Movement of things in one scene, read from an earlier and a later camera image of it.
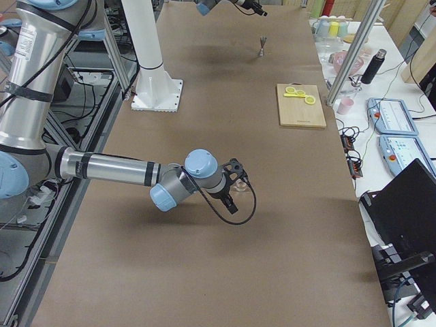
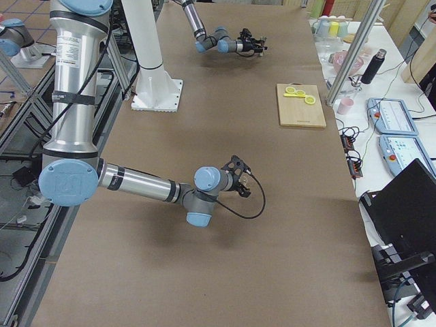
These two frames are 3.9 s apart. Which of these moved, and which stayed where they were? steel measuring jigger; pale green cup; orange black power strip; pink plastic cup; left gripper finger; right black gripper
Moved: right black gripper; left gripper finger
Stayed: orange black power strip; pink plastic cup; steel measuring jigger; pale green cup
